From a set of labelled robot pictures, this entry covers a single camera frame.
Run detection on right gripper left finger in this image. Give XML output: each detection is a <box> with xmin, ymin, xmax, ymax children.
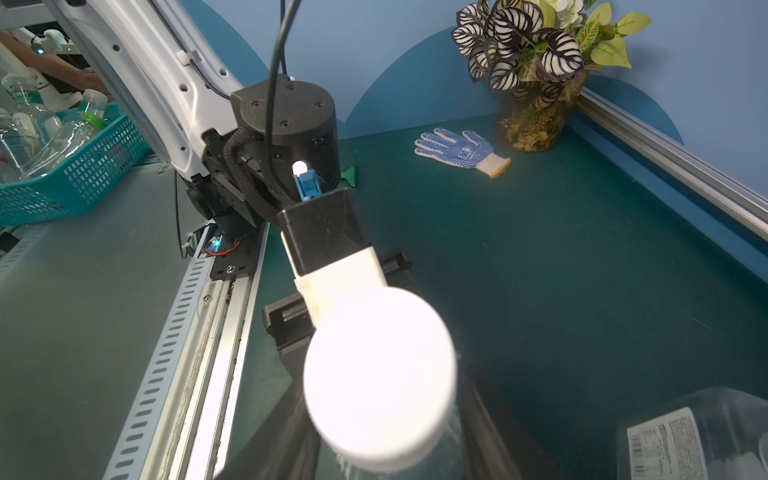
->
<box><xmin>216</xmin><ymin>377</ymin><xmax>321</xmax><ymax>480</ymax></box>

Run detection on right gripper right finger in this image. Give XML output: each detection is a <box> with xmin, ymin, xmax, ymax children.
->
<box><xmin>457</xmin><ymin>377</ymin><xmax>526</xmax><ymax>479</ymax></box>

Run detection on round clear bottle green label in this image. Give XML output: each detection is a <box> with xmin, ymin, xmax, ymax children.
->
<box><xmin>314</xmin><ymin>402</ymin><xmax>466</xmax><ymax>479</ymax></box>

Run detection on white cap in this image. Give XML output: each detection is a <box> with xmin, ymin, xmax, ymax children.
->
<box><xmin>303</xmin><ymin>287</ymin><xmax>458</xmax><ymax>465</ymax></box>

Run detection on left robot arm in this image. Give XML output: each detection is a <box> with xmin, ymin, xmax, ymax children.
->
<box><xmin>47</xmin><ymin>1</ymin><xmax>341</xmax><ymax>237</ymax></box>

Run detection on square clear bottle white label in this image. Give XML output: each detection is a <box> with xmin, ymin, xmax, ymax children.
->
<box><xmin>616</xmin><ymin>387</ymin><xmax>767</xmax><ymax>479</ymax></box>

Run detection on green plastic clip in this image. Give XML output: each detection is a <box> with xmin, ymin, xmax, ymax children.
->
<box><xmin>341</xmin><ymin>165</ymin><xmax>358</xmax><ymax>188</ymax></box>

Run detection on blue dotted work glove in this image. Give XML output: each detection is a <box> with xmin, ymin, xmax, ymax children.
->
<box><xmin>414</xmin><ymin>127</ymin><xmax>511</xmax><ymax>178</ymax></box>

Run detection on teal plastic basket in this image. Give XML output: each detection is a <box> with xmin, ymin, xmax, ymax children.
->
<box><xmin>1</xmin><ymin>103</ymin><xmax>150</xmax><ymax>227</ymax></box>

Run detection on bottles in basket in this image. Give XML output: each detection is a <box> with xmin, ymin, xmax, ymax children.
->
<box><xmin>2</xmin><ymin>74</ymin><xmax>108</xmax><ymax>180</ymax></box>

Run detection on artificial potted plant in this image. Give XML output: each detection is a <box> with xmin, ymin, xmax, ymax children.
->
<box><xmin>451</xmin><ymin>0</ymin><xmax>652</xmax><ymax>153</ymax></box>

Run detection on aluminium front rail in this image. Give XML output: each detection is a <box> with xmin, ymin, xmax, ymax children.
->
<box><xmin>104</xmin><ymin>226</ymin><xmax>269</xmax><ymax>479</ymax></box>

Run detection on aluminium rail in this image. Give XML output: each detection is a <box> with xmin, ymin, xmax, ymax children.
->
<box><xmin>577</xmin><ymin>88</ymin><xmax>767</xmax><ymax>239</ymax></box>
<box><xmin>104</xmin><ymin>226</ymin><xmax>269</xmax><ymax>479</ymax></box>

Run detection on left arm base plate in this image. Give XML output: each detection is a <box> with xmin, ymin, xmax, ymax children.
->
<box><xmin>202</xmin><ymin>224</ymin><xmax>268</xmax><ymax>281</ymax></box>

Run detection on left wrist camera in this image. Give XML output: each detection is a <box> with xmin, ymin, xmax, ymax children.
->
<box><xmin>277</xmin><ymin>160</ymin><xmax>387</xmax><ymax>328</ymax></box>

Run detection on aluminium back rail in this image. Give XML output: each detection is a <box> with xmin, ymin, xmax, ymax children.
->
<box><xmin>577</xmin><ymin>88</ymin><xmax>767</xmax><ymax>239</ymax></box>

